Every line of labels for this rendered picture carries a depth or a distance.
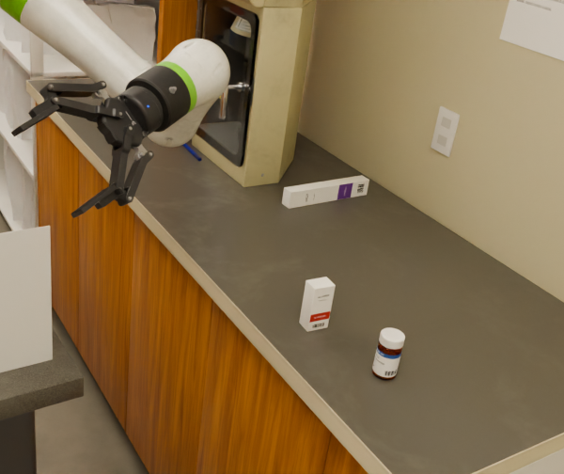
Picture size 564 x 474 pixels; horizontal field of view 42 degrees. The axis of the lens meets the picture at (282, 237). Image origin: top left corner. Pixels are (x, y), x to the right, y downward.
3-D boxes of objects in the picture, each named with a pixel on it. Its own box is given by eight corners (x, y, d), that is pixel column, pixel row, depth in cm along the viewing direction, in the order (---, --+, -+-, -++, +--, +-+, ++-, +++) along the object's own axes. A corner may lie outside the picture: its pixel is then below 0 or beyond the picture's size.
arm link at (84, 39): (28, -10, 125) (71, -32, 133) (14, 35, 134) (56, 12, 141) (187, 133, 127) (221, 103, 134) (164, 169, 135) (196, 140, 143)
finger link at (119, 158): (112, 131, 112) (120, 134, 113) (104, 198, 109) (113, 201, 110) (126, 122, 110) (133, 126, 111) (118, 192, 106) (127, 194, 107)
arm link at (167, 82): (171, 54, 114) (203, 104, 117) (130, 82, 122) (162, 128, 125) (147, 69, 110) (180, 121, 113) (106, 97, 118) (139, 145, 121)
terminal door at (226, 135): (193, 129, 216) (203, -11, 198) (242, 169, 194) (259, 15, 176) (190, 130, 216) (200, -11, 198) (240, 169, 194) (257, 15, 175)
